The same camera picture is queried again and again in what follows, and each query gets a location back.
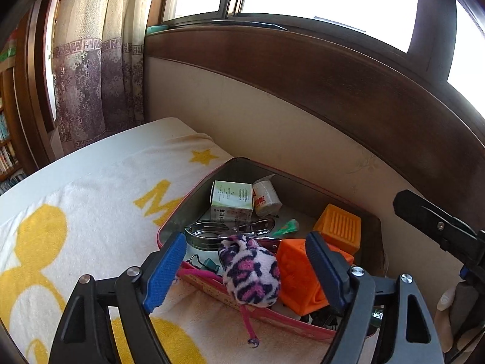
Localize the orange duck rubber cube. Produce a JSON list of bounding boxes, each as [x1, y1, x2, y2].
[[313, 204, 362, 255]]

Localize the dark green binder clip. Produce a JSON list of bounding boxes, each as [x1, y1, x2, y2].
[[188, 254, 220, 275]]

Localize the large metal clamp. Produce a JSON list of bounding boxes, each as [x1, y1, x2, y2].
[[184, 218, 275, 251]]

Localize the white green ointment tube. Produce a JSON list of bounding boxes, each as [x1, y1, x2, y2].
[[271, 219, 299, 238]]

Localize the pink leopard scrunchie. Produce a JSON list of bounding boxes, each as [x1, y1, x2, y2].
[[218, 235, 281, 349]]

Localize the white red roll package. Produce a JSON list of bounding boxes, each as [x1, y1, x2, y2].
[[253, 174, 282, 217]]

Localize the green yellow medicine box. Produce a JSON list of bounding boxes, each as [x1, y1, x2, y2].
[[210, 180, 254, 223]]

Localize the white gloved right hand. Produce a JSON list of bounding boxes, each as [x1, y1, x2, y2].
[[434, 282, 484, 355]]

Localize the white yellow towel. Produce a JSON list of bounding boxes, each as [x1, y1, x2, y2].
[[1, 134, 328, 363]]

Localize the red tin box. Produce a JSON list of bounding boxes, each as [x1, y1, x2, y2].
[[156, 156, 387, 344]]

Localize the wooden bookshelf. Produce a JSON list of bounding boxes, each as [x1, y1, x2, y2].
[[1, 67, 32, 195]]

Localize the purple patterned curtain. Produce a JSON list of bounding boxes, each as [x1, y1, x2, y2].
[[53, 0, 152, 154]]

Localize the stacked gift boxes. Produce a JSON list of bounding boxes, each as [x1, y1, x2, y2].
[[0, 30, 17, 62]]

